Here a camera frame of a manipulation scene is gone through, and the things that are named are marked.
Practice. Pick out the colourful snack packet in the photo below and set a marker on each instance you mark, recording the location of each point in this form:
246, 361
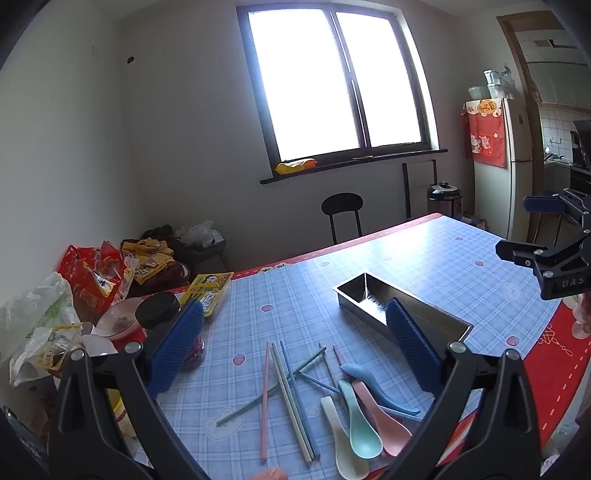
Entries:
23, 438

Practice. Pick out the person's left hand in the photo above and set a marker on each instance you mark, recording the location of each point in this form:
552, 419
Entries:
271, 474

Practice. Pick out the clear plastic food container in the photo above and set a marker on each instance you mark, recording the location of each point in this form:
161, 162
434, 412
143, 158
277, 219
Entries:
476, 92

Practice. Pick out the clear bag of yellow packets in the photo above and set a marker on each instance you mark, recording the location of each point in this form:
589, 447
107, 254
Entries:
46, 350

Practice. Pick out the green chopstick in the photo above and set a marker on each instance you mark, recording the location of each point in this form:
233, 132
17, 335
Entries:
249, 406
295, 406

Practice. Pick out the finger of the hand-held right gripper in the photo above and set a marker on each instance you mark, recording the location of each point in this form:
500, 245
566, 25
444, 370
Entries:
542, 204
521, 253

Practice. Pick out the black kitchen appliance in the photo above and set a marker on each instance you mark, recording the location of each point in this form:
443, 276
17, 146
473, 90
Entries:
581, 143

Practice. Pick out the blue spoon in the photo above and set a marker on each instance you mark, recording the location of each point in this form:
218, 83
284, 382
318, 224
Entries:
369, 383

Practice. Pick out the pink bowl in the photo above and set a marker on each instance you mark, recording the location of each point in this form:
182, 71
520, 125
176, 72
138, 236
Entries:
117, 316

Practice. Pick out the clear plastic jar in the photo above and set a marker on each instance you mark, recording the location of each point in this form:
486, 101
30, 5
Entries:
492, 83

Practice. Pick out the electric pressure cooker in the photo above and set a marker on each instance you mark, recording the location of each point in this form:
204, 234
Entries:
444, 198

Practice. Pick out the stainless steel utensil tray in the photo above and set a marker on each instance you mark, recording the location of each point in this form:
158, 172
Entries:
364, 295

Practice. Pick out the teal spoon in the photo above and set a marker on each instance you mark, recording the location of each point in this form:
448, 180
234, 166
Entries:
362, 429

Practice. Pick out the dark framed window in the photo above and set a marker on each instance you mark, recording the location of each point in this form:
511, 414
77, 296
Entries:
337, 78

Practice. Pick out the black metal frame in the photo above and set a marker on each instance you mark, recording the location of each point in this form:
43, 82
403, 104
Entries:
406, 189

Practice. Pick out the dark round side stool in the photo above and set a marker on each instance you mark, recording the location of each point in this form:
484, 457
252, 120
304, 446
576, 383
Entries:
210, 254

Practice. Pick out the white refrigerator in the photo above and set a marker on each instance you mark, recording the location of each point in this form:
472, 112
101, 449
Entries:
517, 184

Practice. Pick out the red snack bag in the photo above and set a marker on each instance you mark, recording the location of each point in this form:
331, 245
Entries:
87, 272

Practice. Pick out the pink spoon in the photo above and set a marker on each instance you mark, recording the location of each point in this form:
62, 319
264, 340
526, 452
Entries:
390, 434

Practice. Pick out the cream chopstick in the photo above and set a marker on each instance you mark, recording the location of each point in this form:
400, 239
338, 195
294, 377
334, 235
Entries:
287, 406
328, 369

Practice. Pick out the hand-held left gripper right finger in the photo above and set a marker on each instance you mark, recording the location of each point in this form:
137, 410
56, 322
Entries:
411, 346

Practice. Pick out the blue chopstick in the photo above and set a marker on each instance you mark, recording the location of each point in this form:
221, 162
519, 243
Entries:
300, 399
318, 379

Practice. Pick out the yellow snack tray packet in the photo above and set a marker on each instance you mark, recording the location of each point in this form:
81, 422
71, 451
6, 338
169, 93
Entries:
205, 288

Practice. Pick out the large white plastic bag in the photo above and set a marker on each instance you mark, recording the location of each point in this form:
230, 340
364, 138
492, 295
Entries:
37, 304

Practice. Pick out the white spoon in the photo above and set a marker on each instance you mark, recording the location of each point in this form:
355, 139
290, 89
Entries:
344, 447

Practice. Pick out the red printed cloth cover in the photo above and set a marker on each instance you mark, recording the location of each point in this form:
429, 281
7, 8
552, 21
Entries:
485, 138

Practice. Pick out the black lidded snack jar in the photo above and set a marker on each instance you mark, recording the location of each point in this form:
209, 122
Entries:
157, 309

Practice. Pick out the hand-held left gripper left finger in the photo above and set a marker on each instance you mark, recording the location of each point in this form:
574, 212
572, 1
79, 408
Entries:
178, 344

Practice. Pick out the cardboard box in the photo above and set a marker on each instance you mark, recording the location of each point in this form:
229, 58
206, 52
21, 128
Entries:
474, 221

